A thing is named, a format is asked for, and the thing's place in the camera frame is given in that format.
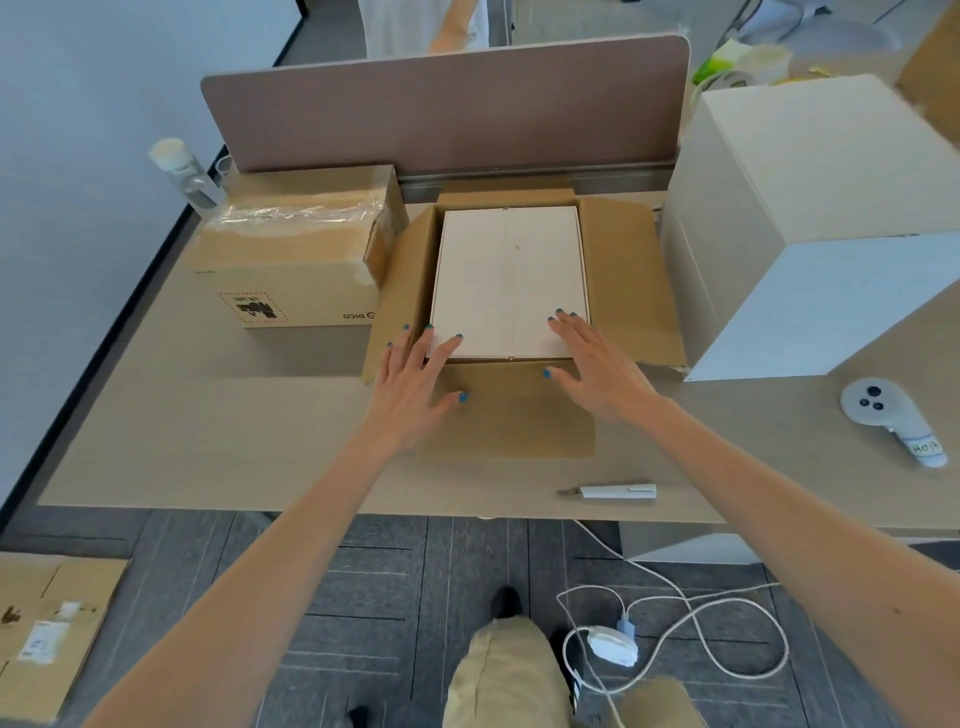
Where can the person's left hand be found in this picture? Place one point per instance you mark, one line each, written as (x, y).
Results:
(409, 405)

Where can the person's right hand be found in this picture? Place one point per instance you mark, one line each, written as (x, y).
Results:
(607, 375)

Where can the brown cardboard box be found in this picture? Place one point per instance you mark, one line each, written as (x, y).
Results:
(934, 75)
(285, 262)
(630, 277)
(52, 622)

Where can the white box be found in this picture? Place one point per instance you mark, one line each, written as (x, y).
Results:
(810, 150)
(510, 277)
(682, 285)

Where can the white utility knife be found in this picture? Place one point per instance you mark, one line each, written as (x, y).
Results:
(615, 492)

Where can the person's left forearm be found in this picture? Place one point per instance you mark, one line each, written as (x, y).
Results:
(225, 600)

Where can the person's right forearm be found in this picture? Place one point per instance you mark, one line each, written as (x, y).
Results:
(810, 555)

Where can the black striped shoe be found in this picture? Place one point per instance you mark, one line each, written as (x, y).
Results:
(507, 604)
(566, 667)

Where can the white handheld controller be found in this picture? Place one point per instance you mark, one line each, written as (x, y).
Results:
(870, 401)

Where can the white round floor object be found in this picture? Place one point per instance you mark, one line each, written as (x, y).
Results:
(611, 646)

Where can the small clear glass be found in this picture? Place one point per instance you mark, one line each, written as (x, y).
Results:
(226, 171)

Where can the mauve desk divider panel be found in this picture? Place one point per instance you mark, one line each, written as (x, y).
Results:
(450, 105)

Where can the white tape roll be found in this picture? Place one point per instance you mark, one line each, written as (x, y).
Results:
(724, 82)

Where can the small black floor object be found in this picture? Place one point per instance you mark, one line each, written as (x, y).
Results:
(360, 716)

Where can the clear bottle white cap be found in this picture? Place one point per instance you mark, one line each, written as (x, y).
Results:
(187, 180)

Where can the green tissue pack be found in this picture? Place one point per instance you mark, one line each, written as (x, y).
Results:
(716, 64)

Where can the white plastic tub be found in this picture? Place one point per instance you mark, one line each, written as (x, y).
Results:
(765, 64)

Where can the small yellow packet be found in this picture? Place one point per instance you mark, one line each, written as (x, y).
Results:
(819, 72)

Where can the grey office chair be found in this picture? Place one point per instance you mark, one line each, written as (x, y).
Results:
(832, 34)

